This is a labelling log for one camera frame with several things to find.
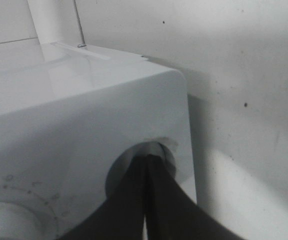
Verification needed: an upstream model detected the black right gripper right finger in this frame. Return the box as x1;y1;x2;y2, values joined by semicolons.
145;155;241;240

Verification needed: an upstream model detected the white microwave oven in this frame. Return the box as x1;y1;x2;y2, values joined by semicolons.
0;42;196;240

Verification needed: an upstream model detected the white microwave knob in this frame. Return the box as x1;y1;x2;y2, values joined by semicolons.
0;202;44;240

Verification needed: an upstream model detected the round white door button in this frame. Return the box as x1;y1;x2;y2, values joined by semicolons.
105;141;176;198

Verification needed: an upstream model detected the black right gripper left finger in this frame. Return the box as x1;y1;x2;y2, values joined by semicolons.
60;156;146;240

